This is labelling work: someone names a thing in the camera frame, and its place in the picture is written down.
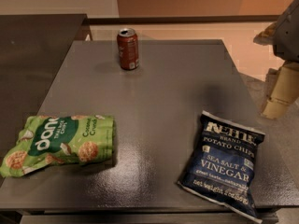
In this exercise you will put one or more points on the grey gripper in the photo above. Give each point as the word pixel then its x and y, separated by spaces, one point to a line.
pixel 289 36

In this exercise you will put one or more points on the blue potato chip bag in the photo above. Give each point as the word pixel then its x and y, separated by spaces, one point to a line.
pixel 221 167

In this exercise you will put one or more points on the green rice chip bag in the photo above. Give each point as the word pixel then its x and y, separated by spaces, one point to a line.
pixel 46 141

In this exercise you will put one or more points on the red soda can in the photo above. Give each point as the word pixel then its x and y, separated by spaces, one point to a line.
pixel 128 48

